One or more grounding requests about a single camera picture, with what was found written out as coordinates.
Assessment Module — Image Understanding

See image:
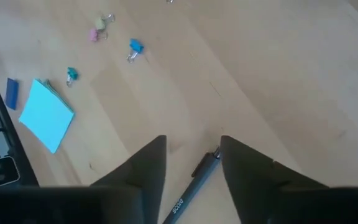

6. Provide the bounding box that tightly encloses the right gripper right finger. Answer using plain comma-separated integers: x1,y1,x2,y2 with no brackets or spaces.
220,134,329,224

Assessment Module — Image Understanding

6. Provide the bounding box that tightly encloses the black aluminium table frame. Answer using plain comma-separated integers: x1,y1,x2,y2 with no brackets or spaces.
0,49,40,187

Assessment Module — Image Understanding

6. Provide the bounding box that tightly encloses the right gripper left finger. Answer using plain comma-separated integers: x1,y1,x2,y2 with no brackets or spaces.
90,134,168,224

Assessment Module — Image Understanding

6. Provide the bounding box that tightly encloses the black pen with white print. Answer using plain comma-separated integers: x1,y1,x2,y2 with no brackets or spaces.
162,146,222,224

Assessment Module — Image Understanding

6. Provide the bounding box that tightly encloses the teal eraser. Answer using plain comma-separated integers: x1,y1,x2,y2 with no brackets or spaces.
66,67,80,88

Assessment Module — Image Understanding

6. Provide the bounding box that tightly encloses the mint green sticky note pad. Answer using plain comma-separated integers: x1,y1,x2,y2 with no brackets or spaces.
18,78,75,155

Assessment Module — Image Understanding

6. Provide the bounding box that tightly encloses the small violet eraser block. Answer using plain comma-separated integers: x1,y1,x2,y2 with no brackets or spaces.
4,77,20,111

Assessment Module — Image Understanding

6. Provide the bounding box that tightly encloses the yellow binder clip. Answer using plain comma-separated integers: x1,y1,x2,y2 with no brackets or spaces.
94,13,116,32

